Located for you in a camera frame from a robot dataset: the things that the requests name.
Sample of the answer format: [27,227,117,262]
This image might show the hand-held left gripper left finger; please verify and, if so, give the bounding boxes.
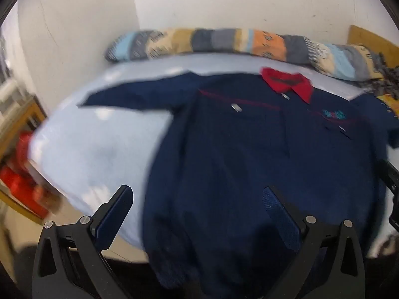
[33,185,134,299]

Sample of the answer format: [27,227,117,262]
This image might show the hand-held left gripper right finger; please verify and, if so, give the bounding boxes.
[263,186,366,299]

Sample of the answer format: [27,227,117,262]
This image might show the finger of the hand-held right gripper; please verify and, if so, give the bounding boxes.
[389,193,399,231]
[379,159,399,195]

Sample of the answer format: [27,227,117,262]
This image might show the navy jacket with red collar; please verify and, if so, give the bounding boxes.
[78,67,399,299]

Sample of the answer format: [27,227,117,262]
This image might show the light blue cloud-print bed sheet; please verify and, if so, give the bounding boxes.
[29,53,399,256]

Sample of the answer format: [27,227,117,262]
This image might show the dark patterned blanket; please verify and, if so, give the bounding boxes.
[376,93,399,116]

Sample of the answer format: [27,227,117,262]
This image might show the dark grey checked cloth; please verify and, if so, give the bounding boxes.
[362,53,399,97]

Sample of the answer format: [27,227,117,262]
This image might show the red cloth bundle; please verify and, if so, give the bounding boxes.
[0,131,60,219]

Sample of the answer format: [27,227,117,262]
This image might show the wooden shelf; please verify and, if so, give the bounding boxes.
[0,95,50,225]

